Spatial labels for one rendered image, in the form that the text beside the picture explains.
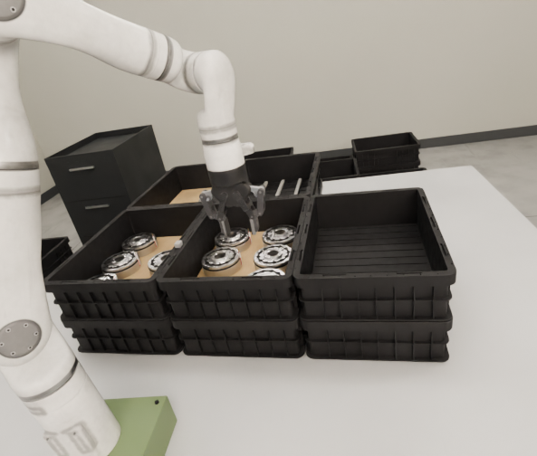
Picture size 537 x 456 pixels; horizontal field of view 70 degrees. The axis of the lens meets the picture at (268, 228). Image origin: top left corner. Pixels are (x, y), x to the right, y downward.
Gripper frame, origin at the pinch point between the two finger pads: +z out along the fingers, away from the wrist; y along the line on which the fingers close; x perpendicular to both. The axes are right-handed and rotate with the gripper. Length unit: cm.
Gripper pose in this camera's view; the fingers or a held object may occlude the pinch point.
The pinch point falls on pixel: (240, 227)
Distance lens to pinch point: 81.8
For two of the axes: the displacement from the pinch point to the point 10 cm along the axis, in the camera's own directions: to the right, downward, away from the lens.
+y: 9.7, -0.6, -2.4
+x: 1.8, -4.8, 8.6
